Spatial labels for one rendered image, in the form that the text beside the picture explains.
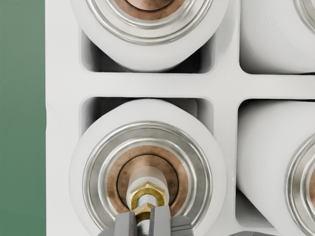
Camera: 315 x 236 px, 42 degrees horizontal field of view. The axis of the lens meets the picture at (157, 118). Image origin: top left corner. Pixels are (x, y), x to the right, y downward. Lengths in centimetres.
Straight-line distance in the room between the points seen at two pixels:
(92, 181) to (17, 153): 28
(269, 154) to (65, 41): 17
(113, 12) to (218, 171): 11
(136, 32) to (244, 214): 20
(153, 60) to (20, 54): 29
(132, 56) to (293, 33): 9
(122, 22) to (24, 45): 28
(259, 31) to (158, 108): 9
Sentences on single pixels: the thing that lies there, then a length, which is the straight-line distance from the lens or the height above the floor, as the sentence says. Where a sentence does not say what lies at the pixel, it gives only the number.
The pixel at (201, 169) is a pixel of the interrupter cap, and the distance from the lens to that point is 24.
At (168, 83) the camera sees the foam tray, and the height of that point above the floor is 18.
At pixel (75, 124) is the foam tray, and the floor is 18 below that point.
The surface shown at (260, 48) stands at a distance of 32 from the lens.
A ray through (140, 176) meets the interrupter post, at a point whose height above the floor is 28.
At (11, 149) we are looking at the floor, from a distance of 52.
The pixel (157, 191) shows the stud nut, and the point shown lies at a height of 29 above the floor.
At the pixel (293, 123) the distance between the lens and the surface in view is 26.
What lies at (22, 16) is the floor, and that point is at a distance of 52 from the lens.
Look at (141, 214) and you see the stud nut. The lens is 17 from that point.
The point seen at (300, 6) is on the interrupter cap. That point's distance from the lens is 25.
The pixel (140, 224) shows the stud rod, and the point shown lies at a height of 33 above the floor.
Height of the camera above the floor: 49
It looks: 86 degrees down
